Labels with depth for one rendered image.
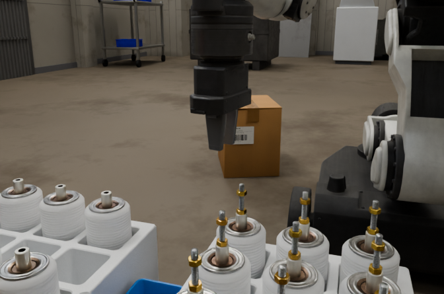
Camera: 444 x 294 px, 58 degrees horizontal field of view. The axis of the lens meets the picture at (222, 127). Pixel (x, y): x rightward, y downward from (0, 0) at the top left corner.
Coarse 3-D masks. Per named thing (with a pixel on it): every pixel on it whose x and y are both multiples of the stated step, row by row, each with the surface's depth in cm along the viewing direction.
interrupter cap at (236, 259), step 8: (232, 248) 69; (208, 256) 67; (232, 256) 67; (240, 256) 67; (208, 264) 65; (216, 264) 65; (224, 264) 65; (232, 264) 65; (240, 264) 64; (216, 272) 63; (224, 272) 63; (232, 272) 63
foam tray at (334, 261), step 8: (216, 240) 86; (208, 248) 83; (272, 248) 83; (272, 256) 80; (328, 256) 80; (336, 256) 80; (328, 264) 78; (336, 264) 77; (328, 272) 78; (336, 272) 75; (400, 272) 75; (408, 272) 75; (256, 280) 73; (328, 280) 73; (336, 280) 73; (400, 280) 73; (408, 280) 73; (184, 288) 70; (256, 288) 71; (328, 288) 70; (336, 288) 70; (408, 288) 70
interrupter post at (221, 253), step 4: (216, 244) 65; (228, 244) 65; (216, 248) 65; (220, 248) 65; (224, 248) 65; (228, 248) 65; (216, 252) 65; (220, 252) 65; (224, 252) 65; (228, 252) 65; (216, 256) 66; (220, 256) 65; (224, 256) 65; (228, 256) 66; (216, 260) 66; (220, 260) 65; (224, 260) 65; (228, 260) 66
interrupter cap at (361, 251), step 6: (354, 240) 72; (360, 240) 72; (384, 240) 72; (354, 246) 70; (360, 246) 70; (390, 246) 70; (354, 252) 68; (360, 252) 68; (366, 252) 68; (372, 252) 69; (384, 252) 68; (390, 252) 68; (372, 258) 66; (384, 258) 66
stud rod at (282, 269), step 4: (280, 264) 50; (284, 264) 50; (280, 268) 49; (284, 268) 49; (280, 272) 49; (284, 272) 49; (280, 276) 50; (284, 276) 50; (280, 288) 50; (284, 288) 50; (280, 292) 50; (284, 292) 50
